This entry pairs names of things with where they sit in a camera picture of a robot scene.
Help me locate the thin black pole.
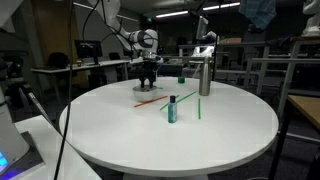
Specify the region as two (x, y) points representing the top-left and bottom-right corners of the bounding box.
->
(212, 33), (220, 82)

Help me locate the dark grey robot base plate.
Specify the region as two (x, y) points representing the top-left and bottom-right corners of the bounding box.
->
(0, 130), (46, 180)

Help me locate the long white office desk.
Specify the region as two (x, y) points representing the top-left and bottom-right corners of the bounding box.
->
(30, 57), (145, 101)

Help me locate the long ceiling light strip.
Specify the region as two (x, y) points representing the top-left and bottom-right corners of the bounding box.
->
(202, 1), (241, 11)

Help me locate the blue bottle with dark cap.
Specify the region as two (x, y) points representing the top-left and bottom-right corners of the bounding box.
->
(167, 94), (178, 124)

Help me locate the white covered background robot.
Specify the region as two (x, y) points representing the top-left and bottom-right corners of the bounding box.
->
(191, 14), (218, 58)

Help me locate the large black computer monitor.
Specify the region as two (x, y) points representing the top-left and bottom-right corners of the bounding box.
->
(73, 39), (104, 66)

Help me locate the stainless steel bottle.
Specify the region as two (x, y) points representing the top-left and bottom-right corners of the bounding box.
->
(198, 55), (212, 97)

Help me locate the white robot mounting table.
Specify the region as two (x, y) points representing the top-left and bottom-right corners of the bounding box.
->
(13, 114), (102, 180)

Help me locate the black equipment stand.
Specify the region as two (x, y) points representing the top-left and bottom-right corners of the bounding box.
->
(0, 49), (32, 111)

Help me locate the silver metal rod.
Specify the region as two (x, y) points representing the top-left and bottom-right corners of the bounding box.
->
(27, 92), (52, 124)

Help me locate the medium green straw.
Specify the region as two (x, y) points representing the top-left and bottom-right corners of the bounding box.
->
(197, 97), (202, 121)

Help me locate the orange straw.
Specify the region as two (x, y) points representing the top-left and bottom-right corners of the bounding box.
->
(133, 95), (169, 109)

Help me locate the black office chair with narrow backrest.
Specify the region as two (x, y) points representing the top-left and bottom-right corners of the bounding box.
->
(108, 51), (122, 62)

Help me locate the blue hanging cloth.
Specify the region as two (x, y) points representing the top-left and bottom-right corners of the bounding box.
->
(237, 0), (278, 32)

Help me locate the wooden table with black leg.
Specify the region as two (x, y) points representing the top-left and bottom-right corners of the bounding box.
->
(268, 94), (320, 180)

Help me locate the long green straw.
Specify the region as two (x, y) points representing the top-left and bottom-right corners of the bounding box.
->
(159, 90), (197, 112)

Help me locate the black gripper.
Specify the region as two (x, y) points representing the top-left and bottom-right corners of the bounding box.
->
(139, 59), (160, 91)

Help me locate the black office chair with wide backrest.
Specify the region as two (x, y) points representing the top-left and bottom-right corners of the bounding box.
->
(45, 51), (72, 70)

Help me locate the short ceiling light strip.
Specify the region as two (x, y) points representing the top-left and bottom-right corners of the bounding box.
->
(154, 10), (190, 19)

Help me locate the brown cardboard box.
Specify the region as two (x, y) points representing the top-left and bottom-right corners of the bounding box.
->
(219, 37), (243, 45)

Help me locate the white metal frame table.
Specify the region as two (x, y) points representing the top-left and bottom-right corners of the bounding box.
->
(244, 57), (320, 118)

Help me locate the white humanoid robot figure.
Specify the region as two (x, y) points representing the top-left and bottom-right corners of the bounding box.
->
(301, 0), (320, 38)

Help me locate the black hanging cable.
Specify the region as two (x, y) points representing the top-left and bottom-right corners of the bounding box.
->
(53, 0), (76, 180)

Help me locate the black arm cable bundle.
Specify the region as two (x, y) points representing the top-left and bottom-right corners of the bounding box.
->
(81, 0), (141, 59)

